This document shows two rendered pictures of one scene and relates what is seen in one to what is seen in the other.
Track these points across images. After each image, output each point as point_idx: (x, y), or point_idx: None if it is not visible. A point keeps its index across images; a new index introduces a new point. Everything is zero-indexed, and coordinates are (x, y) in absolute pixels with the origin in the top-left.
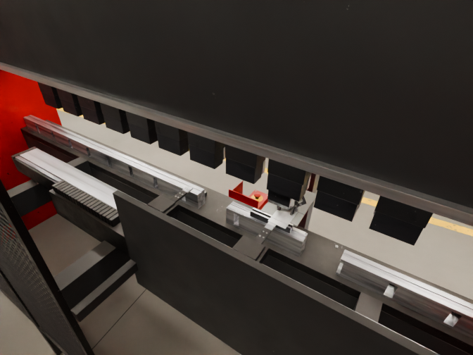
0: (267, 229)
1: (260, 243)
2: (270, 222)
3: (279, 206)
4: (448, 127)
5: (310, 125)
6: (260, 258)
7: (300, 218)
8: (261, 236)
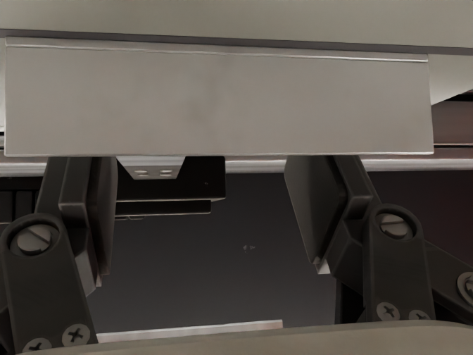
0: (153, 167)
1: (173, 177)
2: (133, 156)
3: (170, 332)
4: None
5: None
6: (213, 201)
7: (443, 92)
8: (151, 173)
